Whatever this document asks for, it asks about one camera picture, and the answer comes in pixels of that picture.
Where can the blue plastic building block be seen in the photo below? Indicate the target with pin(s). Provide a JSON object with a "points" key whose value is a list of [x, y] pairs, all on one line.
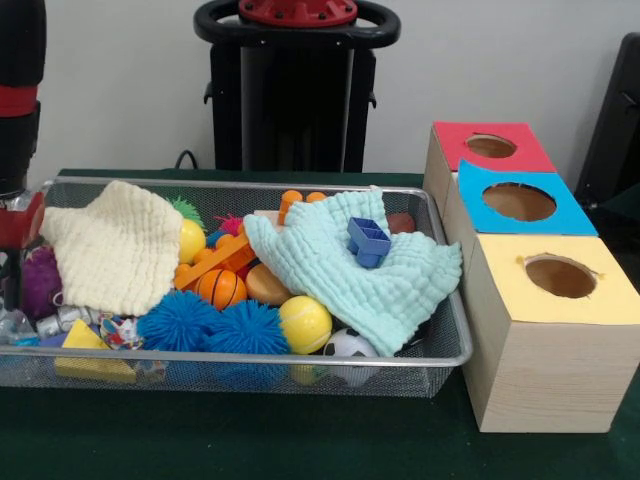
{"points": [[370, 245]]}

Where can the blue spiky rubber ball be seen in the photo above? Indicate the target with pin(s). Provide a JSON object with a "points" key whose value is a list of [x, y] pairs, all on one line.
{"points": [[175, 322], [247, 330]]}

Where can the small black-white soccer ball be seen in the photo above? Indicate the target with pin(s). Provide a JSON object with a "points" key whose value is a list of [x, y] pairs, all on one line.
{"points": [[350, 344]]}

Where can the cream waffle cloth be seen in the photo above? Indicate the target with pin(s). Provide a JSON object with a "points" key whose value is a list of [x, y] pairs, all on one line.
{"points": [[120, 250]]}

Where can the yellow wedge block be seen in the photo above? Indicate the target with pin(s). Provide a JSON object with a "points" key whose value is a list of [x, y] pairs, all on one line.
{"points": [[80, 341]]}

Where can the wooden box with three holes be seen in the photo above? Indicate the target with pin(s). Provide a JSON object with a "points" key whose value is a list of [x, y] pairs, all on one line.
{"points": [[545, 380]]}

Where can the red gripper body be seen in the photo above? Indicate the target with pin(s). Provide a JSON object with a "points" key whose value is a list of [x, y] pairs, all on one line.
{"points": [[20, 227]]}

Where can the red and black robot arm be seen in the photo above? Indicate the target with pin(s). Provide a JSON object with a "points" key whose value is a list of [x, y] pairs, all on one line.
{"points": [[20, 50]]}

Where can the mint green waffle cloth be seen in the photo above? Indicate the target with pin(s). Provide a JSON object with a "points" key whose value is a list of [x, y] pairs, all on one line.
{"points": [[350, 285]]}

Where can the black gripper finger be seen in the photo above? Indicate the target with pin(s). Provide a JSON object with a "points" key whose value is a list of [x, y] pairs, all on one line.
{"points": [[13, 280]]}

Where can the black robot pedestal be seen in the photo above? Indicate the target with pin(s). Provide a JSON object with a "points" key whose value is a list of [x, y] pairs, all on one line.
{"points": [[295, 100]]}

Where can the dark green table cloth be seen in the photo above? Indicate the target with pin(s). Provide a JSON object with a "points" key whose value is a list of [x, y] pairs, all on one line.
{"points": [[250, 440], [622, 220]]}

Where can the small orange basketball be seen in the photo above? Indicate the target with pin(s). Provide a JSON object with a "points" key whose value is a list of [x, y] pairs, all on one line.
{"points": [[220, 290]]}

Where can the purple knobbly rubber toy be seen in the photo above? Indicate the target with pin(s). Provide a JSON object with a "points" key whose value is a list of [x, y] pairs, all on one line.
{"points": [[42, 285]]}

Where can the black upright panel stand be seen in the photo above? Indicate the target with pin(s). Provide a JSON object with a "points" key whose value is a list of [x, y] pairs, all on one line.
{"points": [[615, 125]]}

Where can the yellow tennis ball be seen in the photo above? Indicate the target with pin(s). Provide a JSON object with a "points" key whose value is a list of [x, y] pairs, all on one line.
{"points": [[305, 325]]}

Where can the red robot base flange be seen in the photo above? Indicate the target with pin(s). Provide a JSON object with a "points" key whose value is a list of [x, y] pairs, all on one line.
{"points": [[300, 12]]}

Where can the clear packet with blue print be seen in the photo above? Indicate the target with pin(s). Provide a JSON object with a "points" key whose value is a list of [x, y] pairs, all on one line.
{"points": [[17, 327]]}

